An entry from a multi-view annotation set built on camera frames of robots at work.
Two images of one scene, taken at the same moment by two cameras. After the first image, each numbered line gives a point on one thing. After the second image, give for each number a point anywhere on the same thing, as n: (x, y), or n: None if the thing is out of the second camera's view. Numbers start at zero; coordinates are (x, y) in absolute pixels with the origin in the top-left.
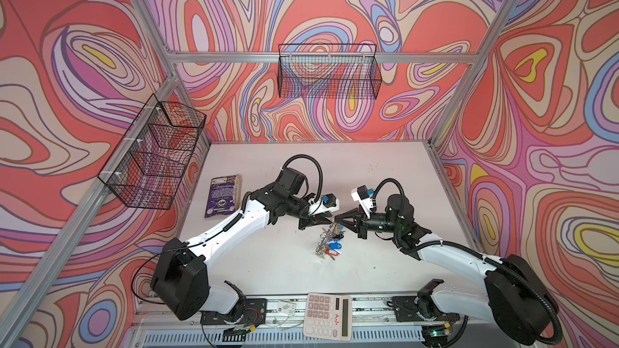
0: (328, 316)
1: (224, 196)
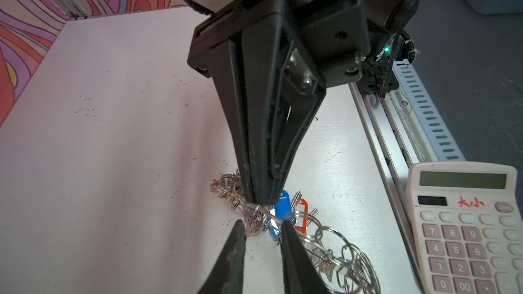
0: (467, 226)
1: None
